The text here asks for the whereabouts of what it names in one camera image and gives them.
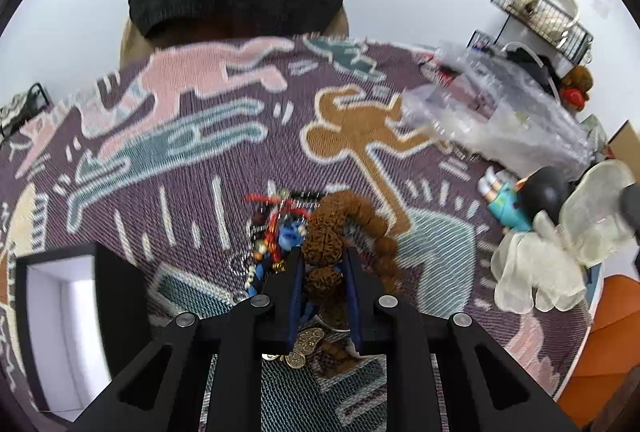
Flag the brown plush toy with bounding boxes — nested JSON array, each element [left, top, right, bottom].
[[560, 65, 593, 111]]

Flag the black box white interior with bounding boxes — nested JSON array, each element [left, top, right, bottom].
[[15, 243, 152, 422]]

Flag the colourful cord jewelry bundle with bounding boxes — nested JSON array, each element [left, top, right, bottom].
[[228, 189, 326, 305]]

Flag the brown bead bracelet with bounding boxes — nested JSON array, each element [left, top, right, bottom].
[[300, 189, 405, 363]]

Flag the patterned woven blanket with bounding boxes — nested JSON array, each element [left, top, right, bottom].
[[1, 38, 589, 431]]

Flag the clear plastic bag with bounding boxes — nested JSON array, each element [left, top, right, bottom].
[[401, 42, 594, 180]]

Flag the translucent white flower hairclip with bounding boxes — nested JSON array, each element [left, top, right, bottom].
[[559, 160, 634, 267]]

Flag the cardboard box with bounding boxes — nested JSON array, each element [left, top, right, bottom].
[[608, 120, 640, 181]]

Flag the orange seat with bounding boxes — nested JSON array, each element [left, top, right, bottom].
[[558, 275, 639, 428]]

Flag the black shoe rack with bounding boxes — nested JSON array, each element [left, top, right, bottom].
[[0, 82, 51, 143]]

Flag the black wire wall shelf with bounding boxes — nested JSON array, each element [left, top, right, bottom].
[[468, 0, 593, 66]]

